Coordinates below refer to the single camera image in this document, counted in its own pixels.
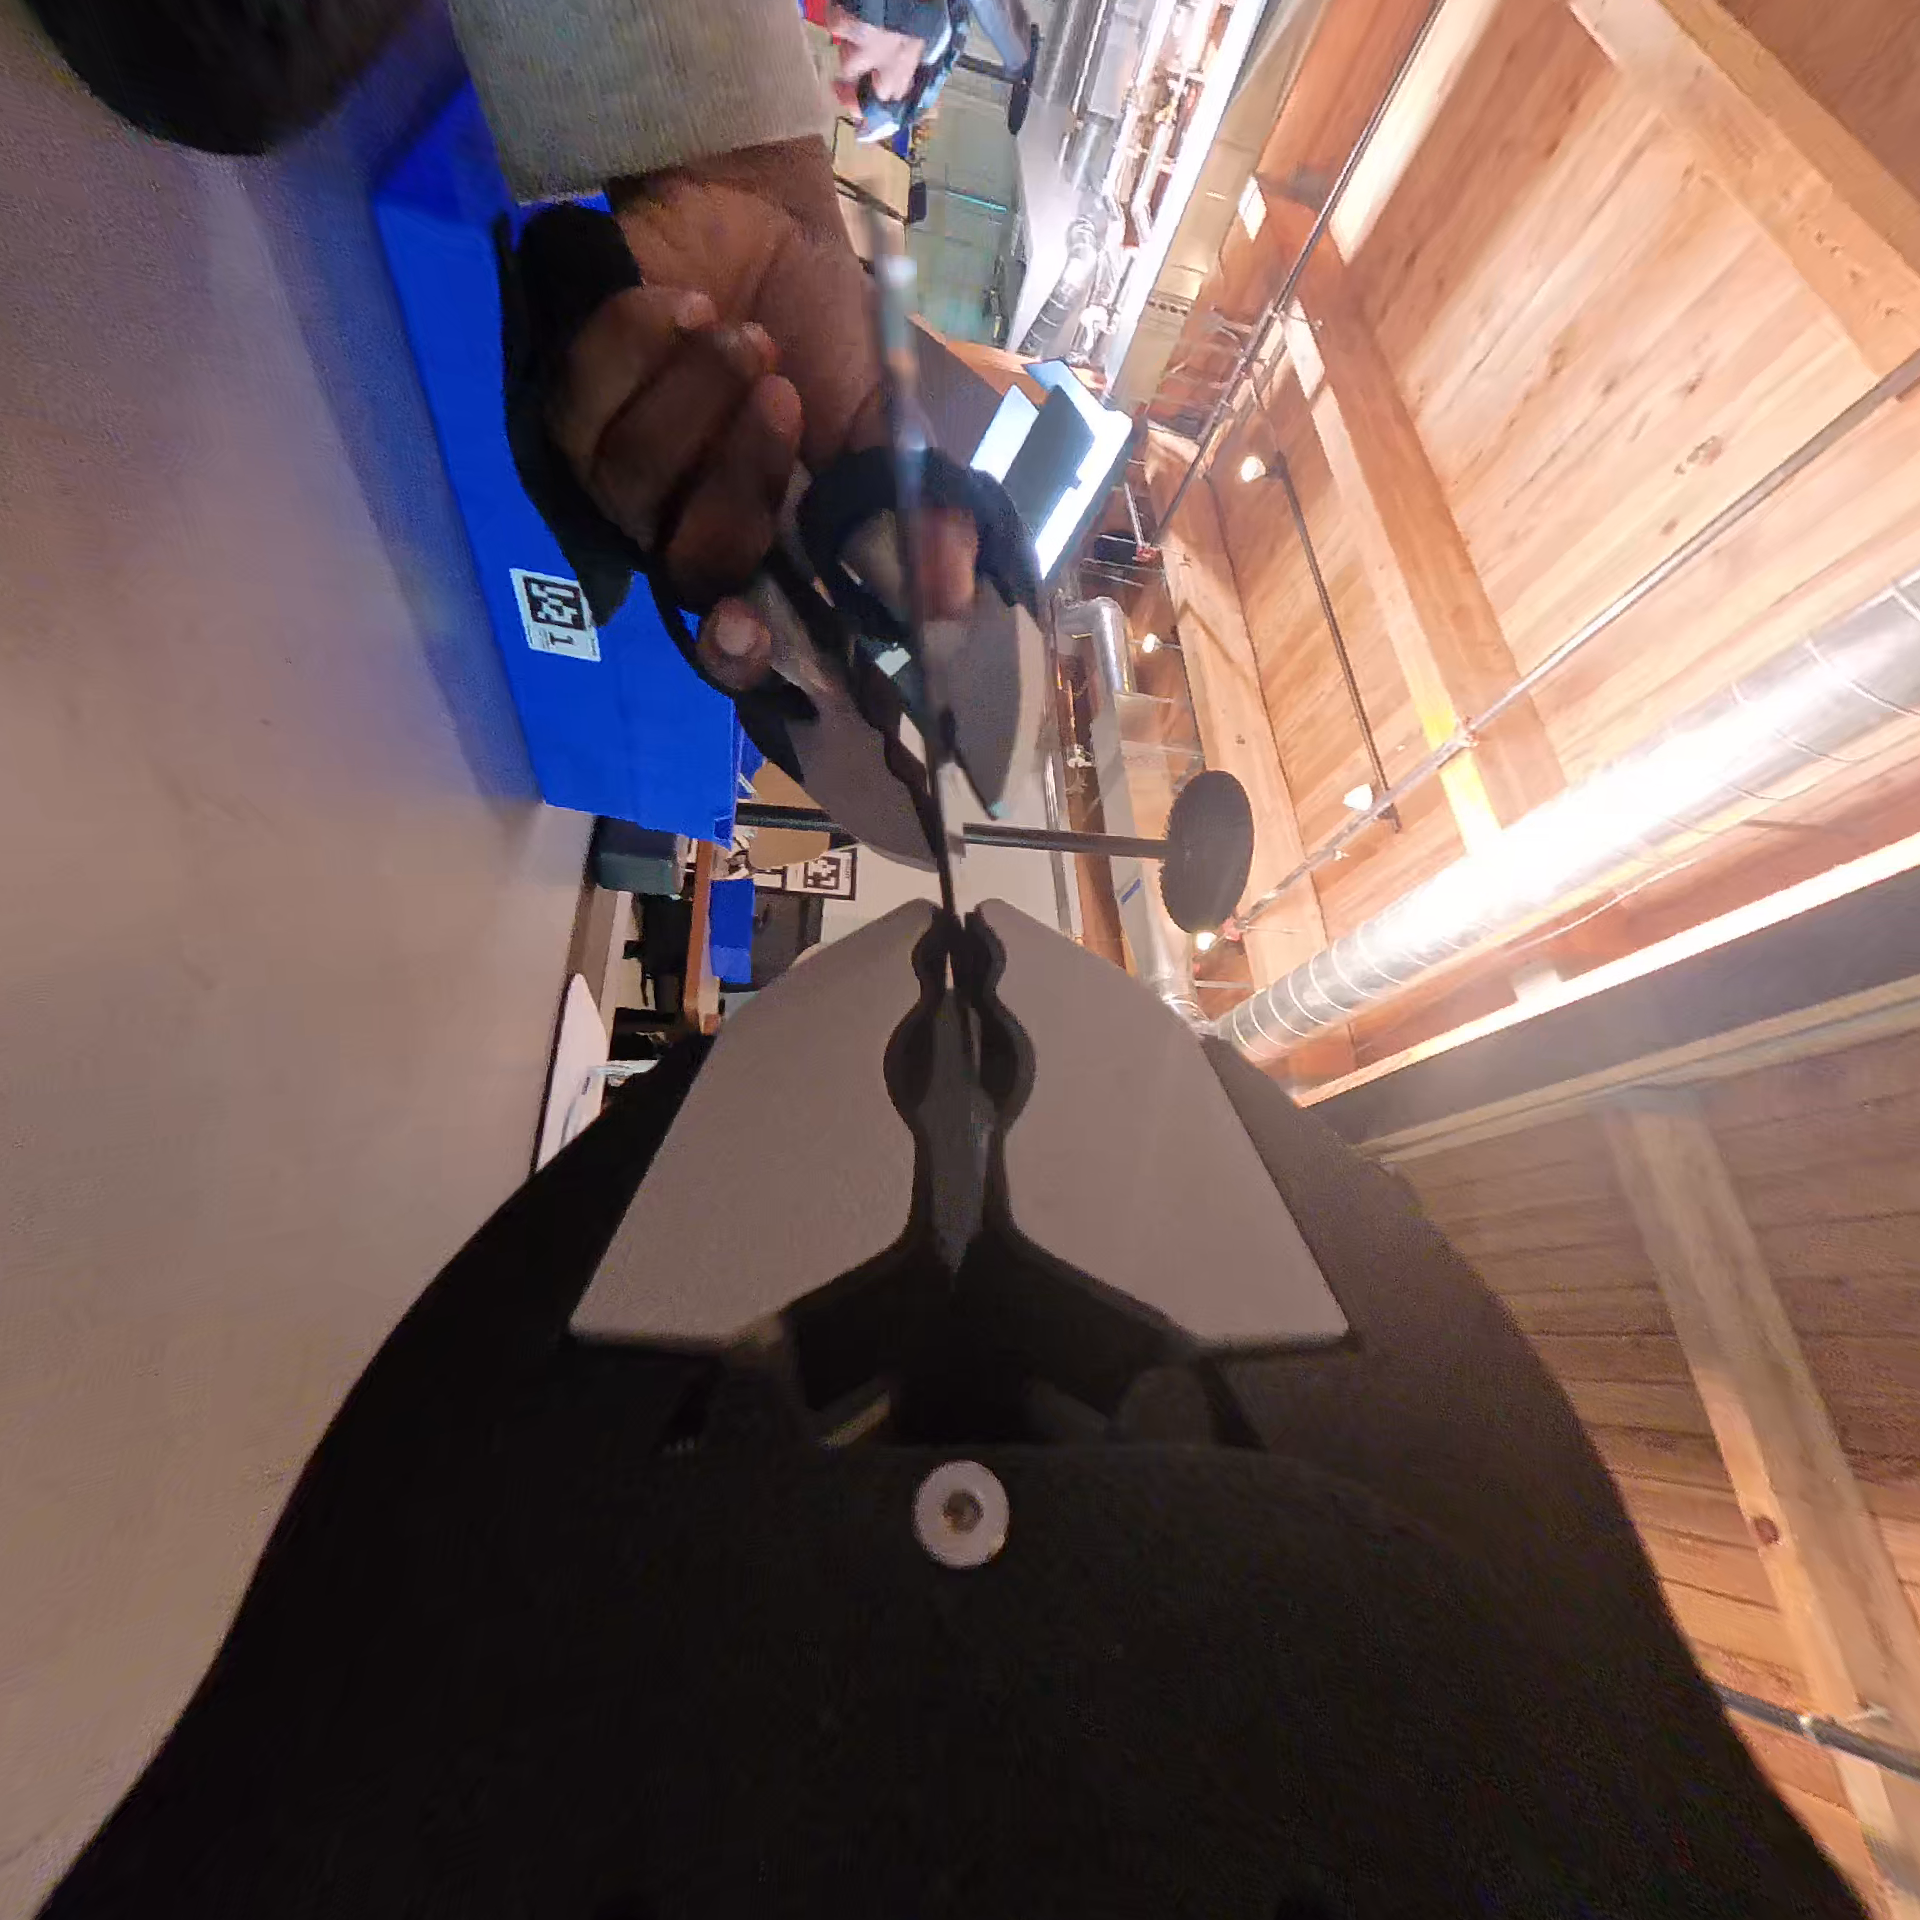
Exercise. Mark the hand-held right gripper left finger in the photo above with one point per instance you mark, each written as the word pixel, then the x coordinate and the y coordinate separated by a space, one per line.
pixel 780 1171

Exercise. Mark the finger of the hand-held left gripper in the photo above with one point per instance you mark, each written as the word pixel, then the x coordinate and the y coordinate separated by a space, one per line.
pixel 1001 692
pixel 840 750

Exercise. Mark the person's left forearm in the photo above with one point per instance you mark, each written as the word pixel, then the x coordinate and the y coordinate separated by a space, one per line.
pixel 630 90

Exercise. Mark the thin dark shiny metal plate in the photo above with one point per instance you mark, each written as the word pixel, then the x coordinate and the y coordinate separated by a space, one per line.
pixel 953 1156

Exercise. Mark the small grey box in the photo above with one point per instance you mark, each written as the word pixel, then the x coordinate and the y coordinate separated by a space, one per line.
pixel 639 859

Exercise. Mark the black white marker tag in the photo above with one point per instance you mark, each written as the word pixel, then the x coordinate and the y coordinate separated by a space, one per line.
pixel 820 875

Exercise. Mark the blue plastic bin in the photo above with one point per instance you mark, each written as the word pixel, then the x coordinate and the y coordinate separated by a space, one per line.
pixel 450 301

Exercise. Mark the LED light panel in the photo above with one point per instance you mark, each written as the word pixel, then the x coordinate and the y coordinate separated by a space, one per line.
pixel 1073 451

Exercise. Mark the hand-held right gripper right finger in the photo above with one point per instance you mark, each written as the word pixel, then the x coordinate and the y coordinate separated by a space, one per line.
pixel 1154 1185

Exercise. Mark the silver ceiling duct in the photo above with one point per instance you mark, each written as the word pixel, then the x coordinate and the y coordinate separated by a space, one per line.
pixel 1501 886

